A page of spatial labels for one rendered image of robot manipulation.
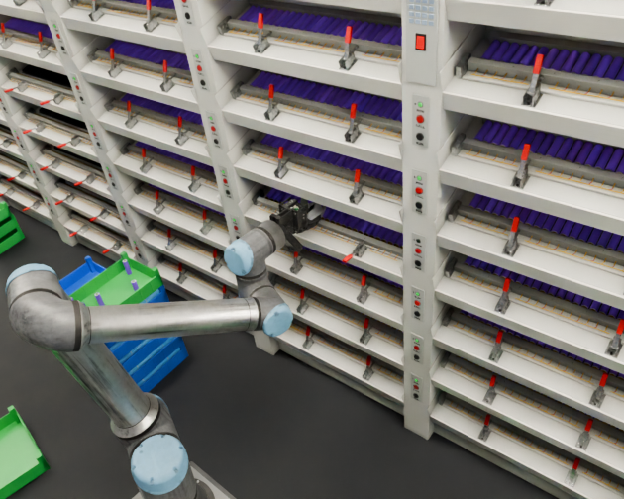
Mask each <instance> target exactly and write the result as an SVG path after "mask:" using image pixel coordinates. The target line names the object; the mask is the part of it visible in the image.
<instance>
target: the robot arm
mask: <svg viewBox="0 0 624 499"><path fill-rule="evenodd" d="M287 200H288V202H287V203H285V204H284V205H283V203H284V202H286V201H287ZM278 206H279V214H277V215H275V214H271V215H269V218H270V220H265V221H264V222H262V223H261V224H259V225H258V226H256V227H255V228H253V229H252V230H250V231H249V232H247V233H246V234H244V235H243V236H241V237H240V238H239V239H237V240H234V241H233V242H232V243H231V244H230V245H229V246H227V247H226V249H225V252H224V259H225V262H226V263H227V266H228V268H229V269H230V270H231V271H232V272H233V273H234V274H235V275H236V280H237V285H238V291H239V298H237V299H218V300H199V301H180V302H161V303H143V304H124V305H105V306H85V305H83V304H82V303H81V302H80V301H79V300H71V299H70V298H69V296H68V295H67V294H66V292H65V291H64V290H63V288H62V287H61V286H60V284H59V279H58V276H57V274H56V273H55V272H54V271H53V270H52V269H51V268H50V267H48V266H46V265H43V264H28V265H25V266H22V267H20V268H18V269H17V270H15V271H14V272H13V273H12V274H11V275H10V276H9V278H8V280H7V284H6V295H7V299H8V307H9V319H10V323H11V326H12V327H13V329H14V331H15V332H16V333H17V334H18V335H19V336H20V337H21V338H23V339H24V340H25V341H27V342H29V343H31V344H33V345H35V346H37V347H40V348H43V349H49V350H50V351H51V352H52V353H53V354H54V355H55V356H56V358H57V359H58V360H59V361H60V362H61V363H62V364H63V365H64V367H65V368H66V369H67V370H68V371H69V372H70V373H71V374H72V376H73V377H74V378H75V379H76V380H77V381H78V382H79V383H80V384H81V386H82V387H83V388H84V389H85V390H86V391H87V392H88V393H89V395H90V396H91V397H92V398H93V399H94V400H95V401H96V402H97V404H98V405H99V406H100V407H101V408H102V409H103V410H104V411H105V413H106V414H107V415H108V416H109V417H110V418H111V429H112V431H113V433H114V434H115V435H116V436H117V437H118V438H119V440H120V441H121V442H122V443H123V444H124V445H125V447H126V449H127V452H128V455H129V459H130V462H131V470H132V475H133V478H134V480H135V482H136V484H137V486H138V489H139V491H140V493H141V496H142V498H143V499H208V497H207V494H206V492H205V490H204V489H203V488H202V487H201V486H200V485H199V484H198V483H196V482H195V479H194V476H193V473H192V470H191V466H190V463H189V460H188V456H187V452H186V450H185V448H184V446H183V445H182V443H181V441H180V438H179V435H178V433H177V430H176V428H175V425H174V424H173V421H172V419H171V416H170V413H169V410H168V407H167V405H166V404H165V403H164V401H163V400H162V399H161V398H160V397H159V396H157V395H154V394H152V393H148V392H143V391H142V390H141V389H140V387H139V386H138V385H137V384H136V382H135V381H134V380H133V378H132V377H131V376H130V375H129V373H128V372H127V371H126V370H125V368H124V367H123V366H122V364H121V363H120V362H119V361H118V359H117V358H116V357H115V356H114V355H113V354H112V353H111V352H110V350H109V349H108V348H107V346H106V345H105V344H104V343H109V342H120V341H132V340H144V339H156V338H168V337H180V336H192V335H204V334H216V333H228V332H239V331H261V330H263V332H264V333H265V334H267V335H268V336H271V337H276V336H279V335H281V334H283V333H284V332H286V331H287V330H288V328H289V327H290V325H291V323H292V320H293V314H292V312H291V310H290V308H289V306H288V305H287V304H286V303H285V302H284V300H283V299H282V298H281V296H280V295H279V294H278V292H277V291H276V289H275V288H274V287H273V286H272V284H271V283H270V282H269V280H268V276H267V270H266V263H265V260H266V259H267V258H268V257H269V256H271V255H272V254H273V253H275V252H276V251H277V250H279V249H280V248H282V247H283V246H284V245H286V246H287V247H288V249H289V250H292V251H297V252H300V251H301V250H302V248H303V245H302V244H301V243H300V242H299V241H298V240H297V239H296V238H295V237H294V236H293V235H292V234H295V233H297V234H298V233H303V231H306V230H309V229H311V228H313V227H315V226H316V225H317V224H318V223H319V221H320V220H321V218H322V216H323V214H324V212H325V210H326V206H321V204H318V203H315V202H312V203H308V201H307V200H306V199H304V198H301V201H300V203H298V201H297V200H296V199H291V197H289V198H288V199H286V200H285V201H283V202H282V203H280V204H279V205H278ZM307 213H308V214H307Z"/></svg>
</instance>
